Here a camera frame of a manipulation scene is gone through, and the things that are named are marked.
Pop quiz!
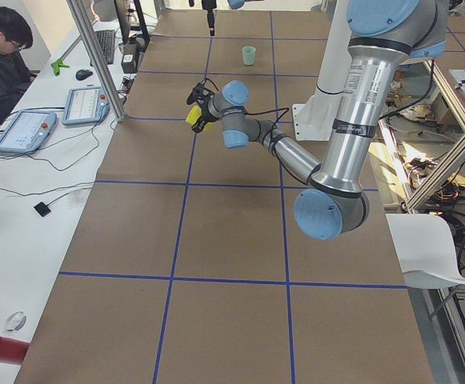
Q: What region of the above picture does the small black square device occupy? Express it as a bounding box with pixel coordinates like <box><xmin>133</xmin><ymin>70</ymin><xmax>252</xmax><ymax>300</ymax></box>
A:
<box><xmin>34</xmin><ymin>202</ymin><xmax>51</xmax><ymax>217</ymax></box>

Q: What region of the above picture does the blue teach pendant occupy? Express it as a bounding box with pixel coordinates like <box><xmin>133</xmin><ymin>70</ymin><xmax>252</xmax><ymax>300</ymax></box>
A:
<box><xmin>62</xmin><ymin>86</ymin><xmax>110</xmax><ymax>126</ymax></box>
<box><xmin>0</xmin><ymin>110</ymin><xmax>58</xmax><ymax>154</ymax></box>

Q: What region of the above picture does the black computer mouse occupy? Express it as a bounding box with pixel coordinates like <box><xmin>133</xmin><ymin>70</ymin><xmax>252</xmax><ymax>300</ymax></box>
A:
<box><xmin>75</xmin><ymin>70</ymin><xmax>93</xmax><ymax>81</ymax></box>

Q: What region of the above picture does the green clamp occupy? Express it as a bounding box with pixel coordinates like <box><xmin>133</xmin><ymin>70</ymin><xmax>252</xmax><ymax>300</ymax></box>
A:
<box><xmin>50</xmin><ymin>58</ymin><xmax>70</xmax><ymax>76</ymax></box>

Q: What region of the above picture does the near blue teach pendant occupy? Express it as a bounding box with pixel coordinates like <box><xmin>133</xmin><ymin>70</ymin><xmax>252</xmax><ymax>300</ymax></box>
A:
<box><xmin>0</xmin><ymin>110</ymin><xmax>58</xmax><ymax>154</ymax></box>

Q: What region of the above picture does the light green plastic cup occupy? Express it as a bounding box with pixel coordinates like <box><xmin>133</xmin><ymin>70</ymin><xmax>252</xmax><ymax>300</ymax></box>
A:
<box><xmin>242</xmin><ymin>46</ymin><xmax>256</xmax><ymax>66</ymax></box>

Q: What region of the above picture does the aluminium frame post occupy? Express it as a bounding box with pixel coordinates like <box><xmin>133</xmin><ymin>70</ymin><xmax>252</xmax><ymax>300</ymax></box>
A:
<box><xmin>66</xmin><ymin>0</ymin><xmax>126</xmax><ymax>122</ymax></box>

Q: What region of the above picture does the black keyboard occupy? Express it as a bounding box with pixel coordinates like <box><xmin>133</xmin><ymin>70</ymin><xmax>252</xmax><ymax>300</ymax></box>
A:
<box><xmin>94</xmin><ymin>30</ymin><xmax>115</xmax><ymax>64</ymax></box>

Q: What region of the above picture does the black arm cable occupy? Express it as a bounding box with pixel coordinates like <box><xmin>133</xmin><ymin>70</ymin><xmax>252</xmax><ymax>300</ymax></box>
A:
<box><xmin>231</xmin><ymin>106</ymin><xmax>290</xmax><ymax>145</ymax></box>

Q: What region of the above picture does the yellow plastic cup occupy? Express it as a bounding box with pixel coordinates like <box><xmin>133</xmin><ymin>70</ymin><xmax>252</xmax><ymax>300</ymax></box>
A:
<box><xmin>186</xmin><ymin>106</ymin><xmax>213</xmax><ymax>134</ymax></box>

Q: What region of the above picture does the far blue teach pendant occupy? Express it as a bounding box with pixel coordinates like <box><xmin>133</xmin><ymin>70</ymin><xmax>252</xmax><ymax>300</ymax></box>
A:
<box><xmin>62</xmin><ymin>86</ymin><xmax>110</xmax><ymax>126</ymax></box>

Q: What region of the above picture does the red cylinder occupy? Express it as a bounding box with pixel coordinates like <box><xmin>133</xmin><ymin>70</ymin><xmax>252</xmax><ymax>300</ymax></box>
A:
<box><xmin>0</xmin><ymin>336</ymin><xmax>30</xmax><ymax>365</ymax></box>

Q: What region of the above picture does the person in black jacket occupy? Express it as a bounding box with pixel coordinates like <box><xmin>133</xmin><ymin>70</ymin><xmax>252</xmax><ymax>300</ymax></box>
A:
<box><xmin>0</xmin><ymin>6</ymin><xmax>36</xmax><ymax>124</ymax></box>

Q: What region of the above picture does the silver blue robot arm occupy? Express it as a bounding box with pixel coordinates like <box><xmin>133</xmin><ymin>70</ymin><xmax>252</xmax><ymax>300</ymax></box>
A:
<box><xmin>186</xmin><ymin>1</ymin><xmax>449</xmax><ymax>240</ymax></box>
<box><xmin>201</xmin><ymin>0</ymin><xmax>250</xmax><ymax>37</ymax></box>

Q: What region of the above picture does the black box with label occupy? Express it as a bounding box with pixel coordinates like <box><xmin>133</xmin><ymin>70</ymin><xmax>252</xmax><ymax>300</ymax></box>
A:
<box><xmin>121</xmin><ymin>43</ymin><xmax>139</xmax><ymax>74</ymax></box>

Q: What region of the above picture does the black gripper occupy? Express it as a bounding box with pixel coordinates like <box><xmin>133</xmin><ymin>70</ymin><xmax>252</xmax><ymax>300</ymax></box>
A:
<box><xmin>186</xmin><ymin>82</ymin><xmax>216</xmax><ymax>123</ymax></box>
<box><xmin>201</xmin><ymin>0</ymin><xmax>217</xmax><ymax>36</ymax></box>

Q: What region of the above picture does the white chair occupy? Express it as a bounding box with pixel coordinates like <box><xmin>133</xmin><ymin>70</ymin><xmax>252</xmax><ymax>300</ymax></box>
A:
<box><xmin>386</xmin><ymin>214</ymin><xmax>465</xmax><ymax>289</ymax></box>

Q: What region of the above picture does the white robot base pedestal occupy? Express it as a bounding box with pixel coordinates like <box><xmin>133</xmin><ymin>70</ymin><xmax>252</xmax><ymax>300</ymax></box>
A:
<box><xmin>291</xmin><ymin>0</ymin><xmax>379</xmax><ymax>142</ymax></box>

